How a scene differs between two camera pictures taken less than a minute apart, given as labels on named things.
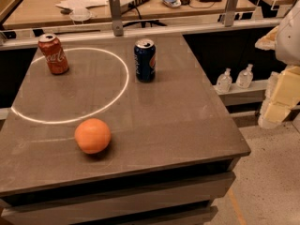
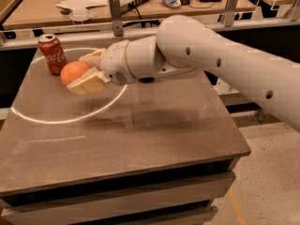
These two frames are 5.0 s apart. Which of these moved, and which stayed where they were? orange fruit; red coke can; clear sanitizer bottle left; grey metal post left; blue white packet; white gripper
Moved: orange fruit; white gripper
Stayed: red coke can; grey metal post left; blue white packet; clear sanitizer bottle left
